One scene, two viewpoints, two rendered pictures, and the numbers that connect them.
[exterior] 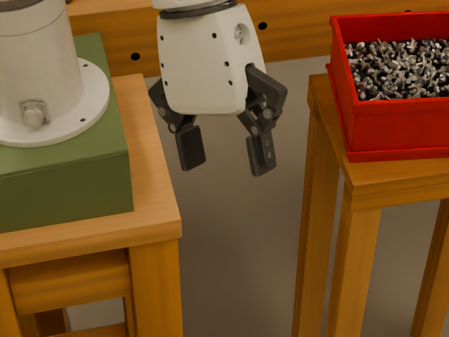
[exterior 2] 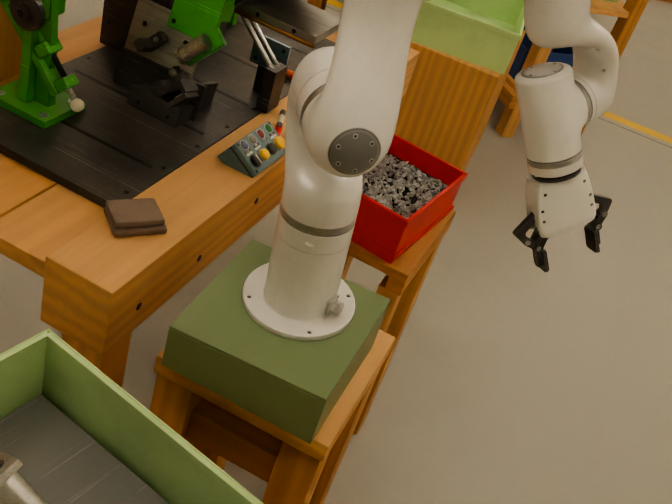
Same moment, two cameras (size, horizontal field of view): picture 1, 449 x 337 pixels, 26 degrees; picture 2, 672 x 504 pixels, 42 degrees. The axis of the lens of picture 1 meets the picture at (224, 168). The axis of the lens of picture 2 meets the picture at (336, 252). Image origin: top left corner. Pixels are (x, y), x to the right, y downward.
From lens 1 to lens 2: 1.34 m
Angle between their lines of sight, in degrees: 49
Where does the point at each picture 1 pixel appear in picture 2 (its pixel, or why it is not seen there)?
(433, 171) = (425, 248)
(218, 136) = (19, 335)
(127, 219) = (375, 354)
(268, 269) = not seen: hidden behind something
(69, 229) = (359, 379)
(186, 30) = (567, 184)
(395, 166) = (409, 254)
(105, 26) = (192, 241)
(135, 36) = (203, 241)
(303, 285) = not seen: hidden behind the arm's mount
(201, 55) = (576, 195)
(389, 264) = not seen: hidden behind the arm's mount
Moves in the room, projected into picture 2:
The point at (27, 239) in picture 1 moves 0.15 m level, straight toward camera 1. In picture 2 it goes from (350, 400) to (433, 438)
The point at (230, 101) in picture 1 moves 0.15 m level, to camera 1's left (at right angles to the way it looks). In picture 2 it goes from (590, 215) to (553, 249)
